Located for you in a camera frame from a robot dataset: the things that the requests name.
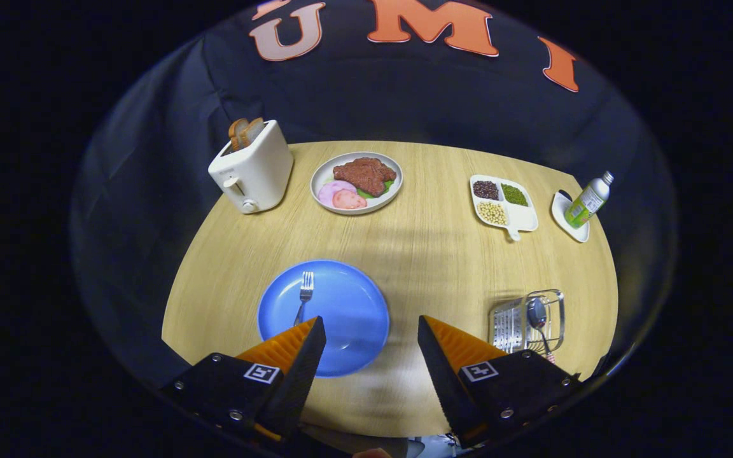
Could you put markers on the pale pink ham slice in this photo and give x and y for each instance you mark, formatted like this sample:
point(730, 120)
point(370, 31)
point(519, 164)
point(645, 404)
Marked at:
point(330, 189)

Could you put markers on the reddish ham slice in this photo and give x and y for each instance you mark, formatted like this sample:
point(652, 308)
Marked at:
point(349, 201)

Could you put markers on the brown steak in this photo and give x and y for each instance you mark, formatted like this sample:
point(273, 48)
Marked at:
point(366, 175)

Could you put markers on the cream white toaster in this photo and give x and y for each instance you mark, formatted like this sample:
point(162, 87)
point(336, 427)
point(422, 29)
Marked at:
point(258, 172)

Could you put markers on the steel cutlery basket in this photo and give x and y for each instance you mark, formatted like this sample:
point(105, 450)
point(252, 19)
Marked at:
point(506, 324)

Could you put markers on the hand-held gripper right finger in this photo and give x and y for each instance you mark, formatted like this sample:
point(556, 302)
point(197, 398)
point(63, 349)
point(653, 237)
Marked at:
point(446, 381)

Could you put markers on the green label metal bottle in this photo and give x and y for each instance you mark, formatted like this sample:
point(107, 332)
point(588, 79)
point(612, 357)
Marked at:
point(586, 203)

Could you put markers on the white oval food plate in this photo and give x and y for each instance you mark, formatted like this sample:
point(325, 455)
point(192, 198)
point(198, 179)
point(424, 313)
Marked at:
point(324, 174)

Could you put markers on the blue round plate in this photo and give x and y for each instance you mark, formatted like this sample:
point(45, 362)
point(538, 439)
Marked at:
point(354, 312)

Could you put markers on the yellow soybeans pile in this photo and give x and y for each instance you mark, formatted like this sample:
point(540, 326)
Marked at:
point(492, 213)

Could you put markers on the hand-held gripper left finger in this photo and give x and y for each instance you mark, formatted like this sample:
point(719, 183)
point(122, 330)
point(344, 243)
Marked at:
point(300, 381)

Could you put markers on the small white saucer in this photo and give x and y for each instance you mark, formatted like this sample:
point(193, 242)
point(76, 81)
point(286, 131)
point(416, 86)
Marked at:
point(560, 214)

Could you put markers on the green mung beans pile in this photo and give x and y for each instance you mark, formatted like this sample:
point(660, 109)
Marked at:
point(514, 194)

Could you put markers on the white divided dish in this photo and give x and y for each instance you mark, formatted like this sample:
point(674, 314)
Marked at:
point(522, 216)

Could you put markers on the green lettuce leaf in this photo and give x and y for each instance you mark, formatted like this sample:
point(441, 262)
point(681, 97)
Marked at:
point(387, 186)

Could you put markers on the dark red beans pile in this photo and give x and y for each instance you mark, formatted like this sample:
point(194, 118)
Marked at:
point(485, 189)

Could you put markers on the brown toast slices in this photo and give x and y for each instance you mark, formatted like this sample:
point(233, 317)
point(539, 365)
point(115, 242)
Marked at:
point(242, 132)

